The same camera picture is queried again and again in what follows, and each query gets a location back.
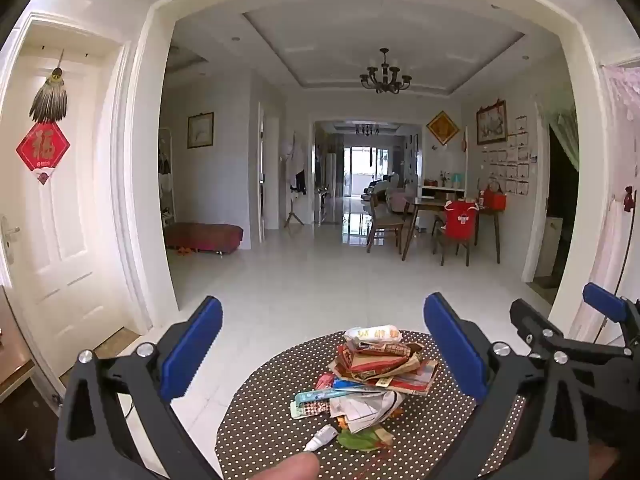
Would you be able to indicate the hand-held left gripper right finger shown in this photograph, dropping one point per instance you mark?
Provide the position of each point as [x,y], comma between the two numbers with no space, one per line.
[455,345]

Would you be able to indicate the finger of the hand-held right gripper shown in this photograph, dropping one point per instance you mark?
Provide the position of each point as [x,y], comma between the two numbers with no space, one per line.
[602,300]
[530,317]

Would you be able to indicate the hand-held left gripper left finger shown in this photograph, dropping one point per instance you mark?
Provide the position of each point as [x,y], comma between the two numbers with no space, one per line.
[192,350]

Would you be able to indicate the pale printed carton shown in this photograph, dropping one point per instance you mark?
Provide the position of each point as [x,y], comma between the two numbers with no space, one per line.
[420,377]

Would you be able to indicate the white snack wrapper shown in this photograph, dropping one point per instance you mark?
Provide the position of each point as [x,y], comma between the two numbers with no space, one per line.
[372,335]

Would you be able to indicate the red carton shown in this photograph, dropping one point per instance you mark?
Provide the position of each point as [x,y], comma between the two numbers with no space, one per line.
[370,367]

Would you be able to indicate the blue wrapper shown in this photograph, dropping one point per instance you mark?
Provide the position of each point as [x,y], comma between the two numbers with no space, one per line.
[355,385]

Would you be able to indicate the white paper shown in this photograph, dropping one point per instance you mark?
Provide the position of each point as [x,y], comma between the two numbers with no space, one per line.
[367,410]

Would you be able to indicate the green wrapper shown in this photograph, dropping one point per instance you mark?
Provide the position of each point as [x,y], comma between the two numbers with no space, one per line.
[362,440]

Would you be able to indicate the teal toothpaste box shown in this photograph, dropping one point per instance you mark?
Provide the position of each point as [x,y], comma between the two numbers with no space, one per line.
[315,404]

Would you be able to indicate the small pink packet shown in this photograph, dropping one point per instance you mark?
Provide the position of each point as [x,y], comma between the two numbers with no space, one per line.
[325,382]

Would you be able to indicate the white tube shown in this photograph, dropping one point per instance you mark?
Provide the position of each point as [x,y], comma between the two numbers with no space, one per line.
[322,437]

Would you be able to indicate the white appliance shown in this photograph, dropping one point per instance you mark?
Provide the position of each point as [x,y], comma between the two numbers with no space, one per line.
[554,245]

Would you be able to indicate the wooden dining chair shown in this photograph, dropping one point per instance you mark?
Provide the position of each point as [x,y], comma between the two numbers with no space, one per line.
[452,247]
[382,225]

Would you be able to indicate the orange slippers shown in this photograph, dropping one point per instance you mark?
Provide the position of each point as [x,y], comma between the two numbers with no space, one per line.
[185,250]

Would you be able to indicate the red curtain tieback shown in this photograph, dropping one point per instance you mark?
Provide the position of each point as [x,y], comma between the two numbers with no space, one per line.
[628,199]

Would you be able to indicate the red bench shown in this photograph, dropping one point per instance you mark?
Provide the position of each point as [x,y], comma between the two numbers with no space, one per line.
[205,237]

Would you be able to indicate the red shirt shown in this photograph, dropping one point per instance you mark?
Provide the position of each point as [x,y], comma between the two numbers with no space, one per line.
[461,220]

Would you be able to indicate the red gift bag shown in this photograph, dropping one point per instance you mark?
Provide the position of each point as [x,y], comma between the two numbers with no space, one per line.
[495,201]

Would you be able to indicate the wooden dining table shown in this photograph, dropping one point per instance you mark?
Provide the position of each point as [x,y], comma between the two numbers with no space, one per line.
[430,204]

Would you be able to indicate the white sideboard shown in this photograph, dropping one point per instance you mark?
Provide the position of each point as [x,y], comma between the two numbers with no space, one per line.
[432,191]

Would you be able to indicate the white door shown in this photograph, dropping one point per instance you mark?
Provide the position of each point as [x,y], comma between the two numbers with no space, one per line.
[65,260]

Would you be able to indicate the grey sofa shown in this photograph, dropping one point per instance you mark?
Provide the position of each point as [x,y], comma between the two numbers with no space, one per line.
[395,195]

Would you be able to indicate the pink curtain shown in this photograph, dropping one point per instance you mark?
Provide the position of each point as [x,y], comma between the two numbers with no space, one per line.
[620,135]

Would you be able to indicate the wooden coat stand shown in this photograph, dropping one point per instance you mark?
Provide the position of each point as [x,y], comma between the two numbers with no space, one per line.
[293,212]

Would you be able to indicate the green curtain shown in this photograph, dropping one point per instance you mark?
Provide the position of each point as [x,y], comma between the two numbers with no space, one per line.
[567,130]

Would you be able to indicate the dark wooden cabinet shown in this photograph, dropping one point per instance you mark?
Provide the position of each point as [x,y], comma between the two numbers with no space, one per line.
[20,410]

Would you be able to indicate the framed painting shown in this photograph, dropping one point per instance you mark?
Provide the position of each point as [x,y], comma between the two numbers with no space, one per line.
[491,122]

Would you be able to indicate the white hanging garment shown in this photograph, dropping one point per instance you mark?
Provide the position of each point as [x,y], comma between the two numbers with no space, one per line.
[295,160]

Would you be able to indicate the framed pale picture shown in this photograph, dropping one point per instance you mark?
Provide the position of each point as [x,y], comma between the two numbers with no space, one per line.
[200,130]

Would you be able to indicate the small distant chandelier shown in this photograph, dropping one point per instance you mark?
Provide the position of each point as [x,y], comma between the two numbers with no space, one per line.
[366,130]

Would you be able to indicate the red diamond door decoration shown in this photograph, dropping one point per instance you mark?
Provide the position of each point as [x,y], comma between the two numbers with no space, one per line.
[42,147]

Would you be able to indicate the black chandelier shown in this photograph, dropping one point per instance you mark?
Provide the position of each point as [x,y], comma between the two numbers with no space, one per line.
[385,79]

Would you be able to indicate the hanging tassel ornament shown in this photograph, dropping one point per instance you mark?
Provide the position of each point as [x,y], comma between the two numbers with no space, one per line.
[48,100]

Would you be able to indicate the group of wall certificates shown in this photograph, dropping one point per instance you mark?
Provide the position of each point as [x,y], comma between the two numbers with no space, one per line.
[515,160]

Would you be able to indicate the red hanging wall ornament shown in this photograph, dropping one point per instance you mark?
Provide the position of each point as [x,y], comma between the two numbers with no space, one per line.
[465,140]

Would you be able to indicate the gold diamond wall decoration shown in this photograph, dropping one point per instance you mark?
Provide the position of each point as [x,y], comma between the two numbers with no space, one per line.
[443,128]

